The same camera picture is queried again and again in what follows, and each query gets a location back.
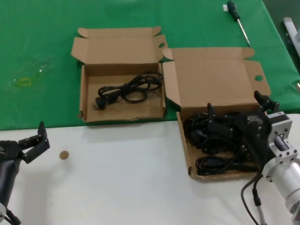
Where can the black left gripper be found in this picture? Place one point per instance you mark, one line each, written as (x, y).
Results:
(8, 152)

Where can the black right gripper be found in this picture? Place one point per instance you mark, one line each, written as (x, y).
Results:
(254, 131)

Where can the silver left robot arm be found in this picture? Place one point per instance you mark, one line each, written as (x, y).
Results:
(2, 211)

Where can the green table cloth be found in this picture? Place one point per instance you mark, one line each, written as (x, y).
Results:
(35, 35)

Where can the grey metal frame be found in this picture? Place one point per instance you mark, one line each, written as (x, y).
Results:
(290, 28)

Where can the small white paper tag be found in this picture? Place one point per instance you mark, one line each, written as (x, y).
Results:
(225, 8)

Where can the round brown cardboard disc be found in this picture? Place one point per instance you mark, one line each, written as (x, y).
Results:
(64, 155)

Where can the open brown cardboard box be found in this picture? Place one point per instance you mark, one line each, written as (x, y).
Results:
(112, 107)
(211, 79)

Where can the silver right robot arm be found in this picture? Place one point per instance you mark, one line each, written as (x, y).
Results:
(286, 173)

